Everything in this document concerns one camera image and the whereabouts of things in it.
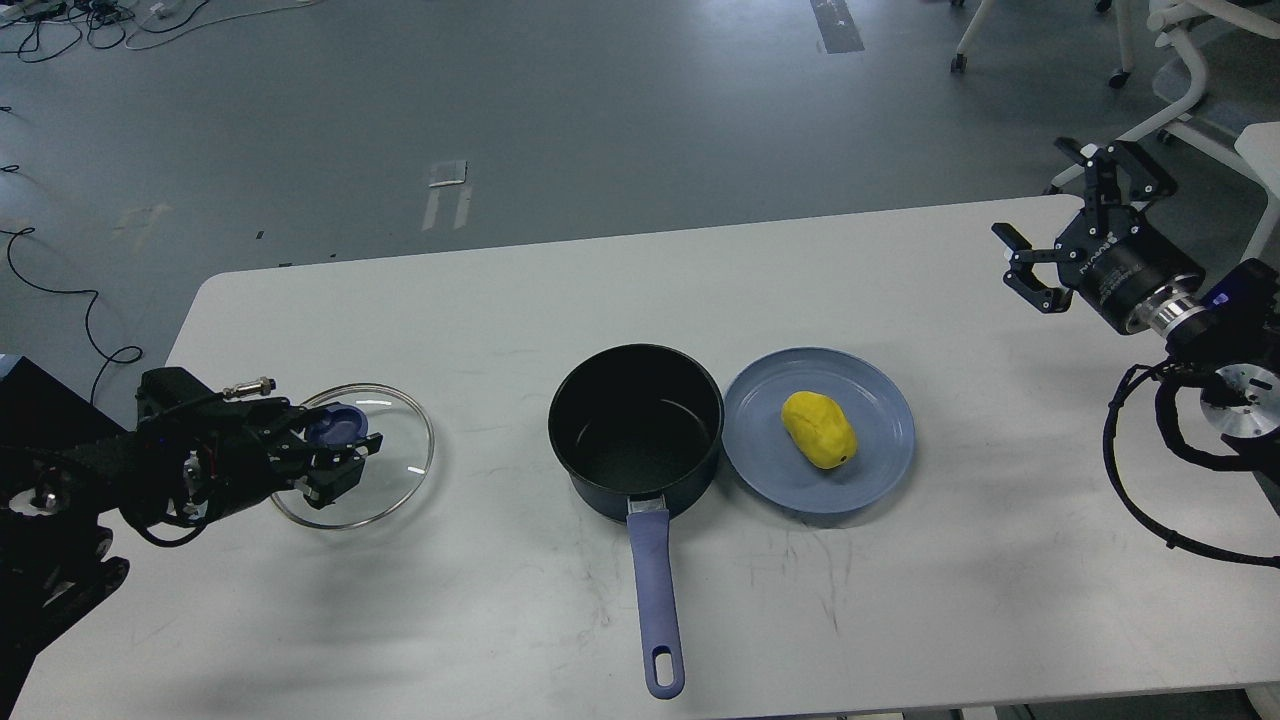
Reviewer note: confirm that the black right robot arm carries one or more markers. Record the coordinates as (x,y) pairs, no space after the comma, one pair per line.
(1216,390)

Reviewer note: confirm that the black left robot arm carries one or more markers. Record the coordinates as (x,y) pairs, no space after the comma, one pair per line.
(57,564)

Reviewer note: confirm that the dark blue saucepan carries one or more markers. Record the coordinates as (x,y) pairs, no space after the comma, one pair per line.
(638,428)

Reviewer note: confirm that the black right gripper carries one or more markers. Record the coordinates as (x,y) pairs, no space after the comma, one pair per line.
(1130,265)

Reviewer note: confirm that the white chair leg with caster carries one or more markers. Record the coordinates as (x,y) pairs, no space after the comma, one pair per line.
(1121,14)

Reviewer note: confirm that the white office chair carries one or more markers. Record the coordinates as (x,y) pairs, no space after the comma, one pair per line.
(1220,84)

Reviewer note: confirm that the black box left edge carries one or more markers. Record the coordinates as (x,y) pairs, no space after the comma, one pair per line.
(41,419)

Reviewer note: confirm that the glass pot lid blue knob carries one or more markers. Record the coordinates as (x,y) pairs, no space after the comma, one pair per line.
(390,478)

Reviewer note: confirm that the blue plate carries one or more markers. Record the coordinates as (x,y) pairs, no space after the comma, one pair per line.
(764,455)

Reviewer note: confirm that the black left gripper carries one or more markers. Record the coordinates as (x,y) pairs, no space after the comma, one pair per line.
(206,453)

